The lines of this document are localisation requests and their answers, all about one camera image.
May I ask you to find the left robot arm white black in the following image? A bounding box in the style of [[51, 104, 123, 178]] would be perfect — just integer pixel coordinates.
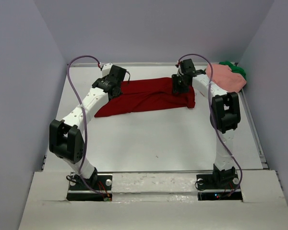
[[49, 63, 128, 189]]

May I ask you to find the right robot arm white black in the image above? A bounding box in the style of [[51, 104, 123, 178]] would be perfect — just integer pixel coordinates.
[[171, 59, 241, 191]]

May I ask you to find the pink t shirt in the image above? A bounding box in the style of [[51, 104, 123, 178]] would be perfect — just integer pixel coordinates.
[[205, 64, 247, 93]]

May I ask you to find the dark red t shirt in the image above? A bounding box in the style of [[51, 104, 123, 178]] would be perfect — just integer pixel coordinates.
[[95, 77, 195, 118]]

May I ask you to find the green t shirt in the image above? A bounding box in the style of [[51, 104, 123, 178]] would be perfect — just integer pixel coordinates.
[[219, 60, 246, 80]]

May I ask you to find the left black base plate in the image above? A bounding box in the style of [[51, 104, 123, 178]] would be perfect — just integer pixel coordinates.
[[66, 173, 113, 202]]

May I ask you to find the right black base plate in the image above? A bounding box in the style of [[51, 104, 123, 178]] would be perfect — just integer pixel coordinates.
[[194, 174, 243, 201]]

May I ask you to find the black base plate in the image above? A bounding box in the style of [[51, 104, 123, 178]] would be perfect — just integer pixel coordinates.
[[66, 173, 113, 202], [194, 174, 243, 201]]

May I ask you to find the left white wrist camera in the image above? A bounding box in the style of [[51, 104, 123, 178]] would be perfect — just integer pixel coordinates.
[[101, 63, 113, 77]]

